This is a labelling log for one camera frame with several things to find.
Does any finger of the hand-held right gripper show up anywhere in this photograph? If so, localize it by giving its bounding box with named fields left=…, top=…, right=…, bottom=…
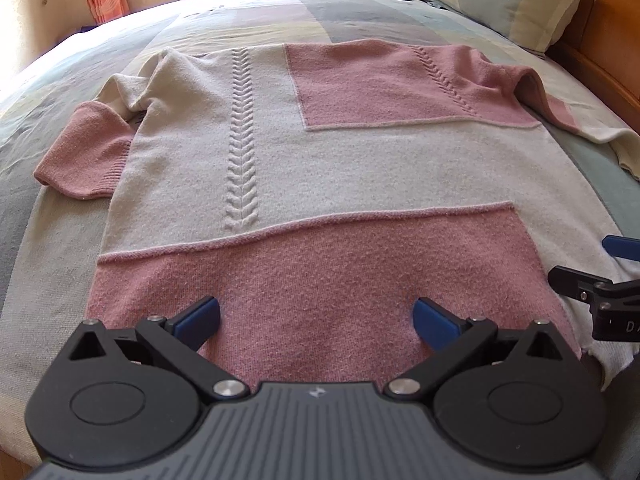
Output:
left=547, top=266, right=616, bottom=306
left=601, top=234, right=640, bottom=264

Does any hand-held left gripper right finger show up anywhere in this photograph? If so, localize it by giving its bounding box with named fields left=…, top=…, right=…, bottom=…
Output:
left=382, top=297, right=576, bottom=402

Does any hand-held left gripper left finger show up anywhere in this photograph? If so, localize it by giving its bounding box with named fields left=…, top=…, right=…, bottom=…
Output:
left=65, top=296, right=249, bottom=402

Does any pink and white knit sweater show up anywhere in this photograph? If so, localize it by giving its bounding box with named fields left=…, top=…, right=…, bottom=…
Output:
left=32, top=42, right=640, bottom=396

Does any patchwork bed sheet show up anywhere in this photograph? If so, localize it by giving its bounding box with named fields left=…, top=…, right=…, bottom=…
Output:
left=0, top=0, right=640, bottom=466

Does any wooden headboard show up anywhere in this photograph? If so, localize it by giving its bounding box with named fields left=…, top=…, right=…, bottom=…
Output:
left=545, top=0, right=640, bottom=126

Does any large floral pillow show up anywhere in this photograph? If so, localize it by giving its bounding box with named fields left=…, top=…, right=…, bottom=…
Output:
left=407, top=0, right=597, bottom=53

